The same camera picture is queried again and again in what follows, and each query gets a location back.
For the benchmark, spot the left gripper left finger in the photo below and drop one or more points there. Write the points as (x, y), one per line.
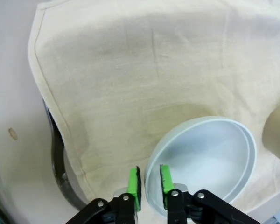
(121, 210)

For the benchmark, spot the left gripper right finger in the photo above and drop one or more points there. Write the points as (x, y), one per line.
(177, 207)

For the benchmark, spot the white plastic bowl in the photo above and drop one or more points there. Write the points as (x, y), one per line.
(200, 158)

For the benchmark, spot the tall pale green cup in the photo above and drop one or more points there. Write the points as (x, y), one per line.
(278, 135)

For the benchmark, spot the pale green cloth mat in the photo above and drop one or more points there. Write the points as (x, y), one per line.
(130, 70)

